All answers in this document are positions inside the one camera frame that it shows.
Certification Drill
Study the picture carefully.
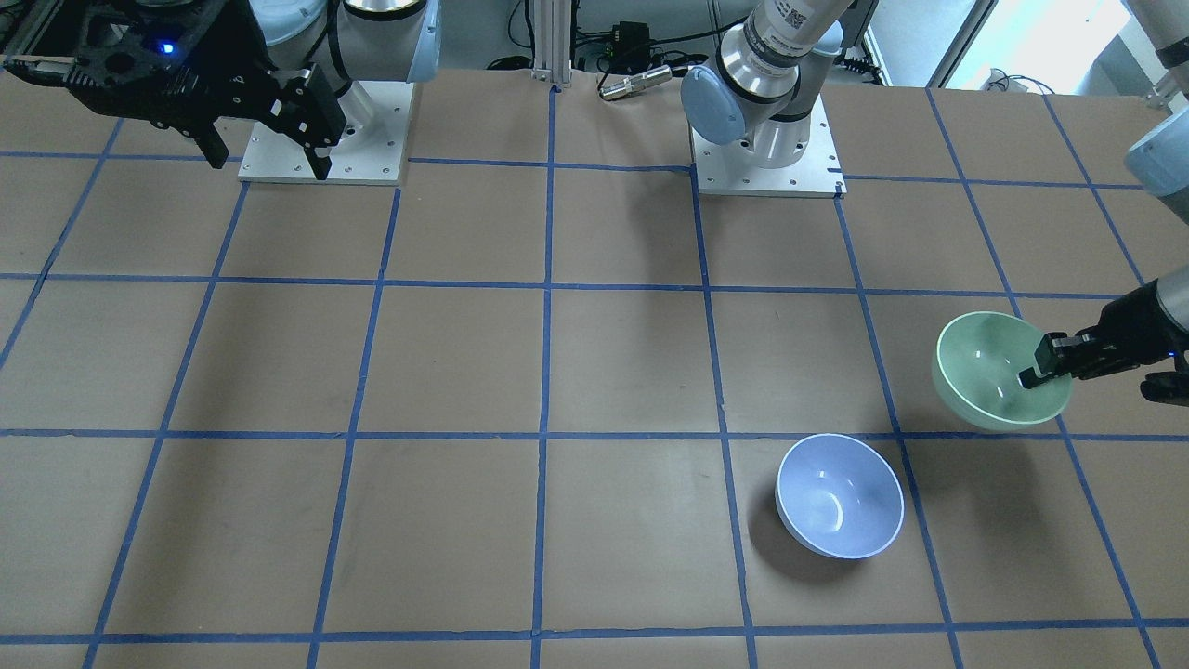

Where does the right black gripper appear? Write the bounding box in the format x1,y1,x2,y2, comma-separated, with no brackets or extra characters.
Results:
6,1,347,181

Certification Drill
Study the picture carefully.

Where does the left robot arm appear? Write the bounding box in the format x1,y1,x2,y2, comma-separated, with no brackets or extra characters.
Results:
681,1,1185,419

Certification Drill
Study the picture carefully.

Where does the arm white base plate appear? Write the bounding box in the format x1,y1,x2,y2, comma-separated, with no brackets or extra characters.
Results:
238,80,413,187
688,95,848,198

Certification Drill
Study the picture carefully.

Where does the aluminium frame post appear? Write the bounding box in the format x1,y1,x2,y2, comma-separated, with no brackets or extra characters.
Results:
527,0,573,91

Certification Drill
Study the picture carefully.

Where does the blue bowl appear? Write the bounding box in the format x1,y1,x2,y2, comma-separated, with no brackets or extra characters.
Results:
776,433,906,560

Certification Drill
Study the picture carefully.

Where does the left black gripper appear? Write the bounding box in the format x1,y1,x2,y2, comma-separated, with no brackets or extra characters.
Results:
1018,283,1189,405

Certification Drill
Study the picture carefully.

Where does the silver metal cylinder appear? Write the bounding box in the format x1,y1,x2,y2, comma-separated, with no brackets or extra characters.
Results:
597,65,673,102

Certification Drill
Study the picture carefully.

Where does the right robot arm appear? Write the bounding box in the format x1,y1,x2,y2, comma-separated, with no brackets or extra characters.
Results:
4,1,440,185

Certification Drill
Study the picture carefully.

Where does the green bowl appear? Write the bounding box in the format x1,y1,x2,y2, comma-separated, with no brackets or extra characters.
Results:
931,310,1072,433

